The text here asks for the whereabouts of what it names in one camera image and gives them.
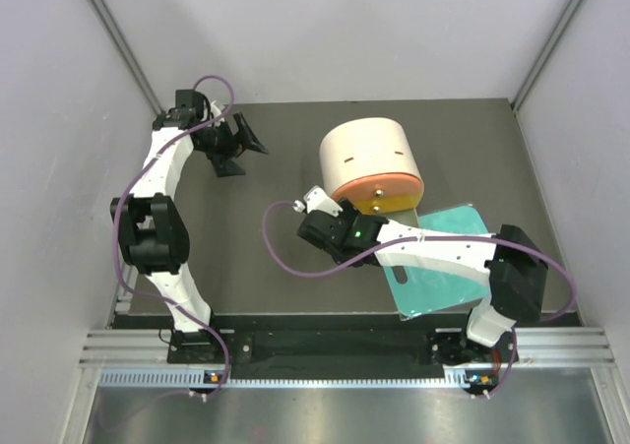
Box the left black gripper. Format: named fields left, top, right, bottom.
left=195, top=111, right=267, bottom=177

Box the yellow drawer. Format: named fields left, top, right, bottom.
left=352, top=194, right=422, bottom=216

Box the orange top drawer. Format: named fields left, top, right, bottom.
left=332, top=172, right=424, bottom=201

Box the grey bottom drawer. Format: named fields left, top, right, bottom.
left=386, top=209, right=420, bottom=228

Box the white drawer organizer shell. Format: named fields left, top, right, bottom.
left=319, top=117, right=423, bottom=197

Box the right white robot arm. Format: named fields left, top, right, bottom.
left=294, top=196, right=550, bottom=365

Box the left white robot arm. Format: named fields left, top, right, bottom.
left=110, top=89, right=268, bottom=363

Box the teal plastic package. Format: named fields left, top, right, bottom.
left=375, top=205, right=495, bottom=319

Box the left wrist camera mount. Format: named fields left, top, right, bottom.
left=206, top=100, right=226, bottom=124

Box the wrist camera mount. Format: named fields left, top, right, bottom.
left=292, top=185, right=343, bottom=217
left=206, top=100, right=226, bottom=124

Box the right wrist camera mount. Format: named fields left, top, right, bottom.
left=292, top=185, right=343, bottom=217

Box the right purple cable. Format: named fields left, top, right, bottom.
left=261, top=200, right=578, bottom=399

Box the purple cable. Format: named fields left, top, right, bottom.
left=112, top=74, right=235, bottom=399
left=261, top=200, right=578, bottom=399

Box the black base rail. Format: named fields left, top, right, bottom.
left=167, top=327, right=513, bottom=370

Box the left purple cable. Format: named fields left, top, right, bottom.
left=112, top=74, right=235, bottom=399

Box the white cable duct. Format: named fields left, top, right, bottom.
left=98, top=368, right=491, bottom=391

